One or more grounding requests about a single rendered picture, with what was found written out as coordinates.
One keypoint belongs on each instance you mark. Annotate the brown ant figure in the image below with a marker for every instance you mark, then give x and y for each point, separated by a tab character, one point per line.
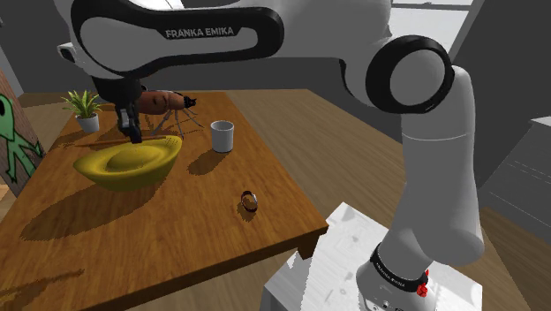
162	102

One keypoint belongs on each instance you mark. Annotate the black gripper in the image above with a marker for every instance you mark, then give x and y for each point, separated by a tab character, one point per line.
115	89

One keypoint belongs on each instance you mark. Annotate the grey cabinet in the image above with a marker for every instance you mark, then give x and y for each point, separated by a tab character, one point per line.
521	181

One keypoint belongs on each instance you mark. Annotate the wooden table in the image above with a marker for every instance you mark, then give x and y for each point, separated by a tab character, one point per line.
163	224

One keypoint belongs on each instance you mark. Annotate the pale grey robot stand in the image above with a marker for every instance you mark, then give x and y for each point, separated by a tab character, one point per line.
335	258

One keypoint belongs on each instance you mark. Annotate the green plant in white pot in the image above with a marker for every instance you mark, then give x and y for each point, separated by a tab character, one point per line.
87	117

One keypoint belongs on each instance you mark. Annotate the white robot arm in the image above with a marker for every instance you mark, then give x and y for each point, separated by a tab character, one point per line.
434	181

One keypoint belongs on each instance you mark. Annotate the yellow ingot-shaped bowl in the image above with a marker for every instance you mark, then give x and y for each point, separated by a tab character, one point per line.
129	166

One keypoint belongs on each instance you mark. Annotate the green alien wall picture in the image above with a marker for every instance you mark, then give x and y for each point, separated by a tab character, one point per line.
13	142

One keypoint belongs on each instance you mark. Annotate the white cup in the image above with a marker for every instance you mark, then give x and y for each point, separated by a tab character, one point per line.
222	137

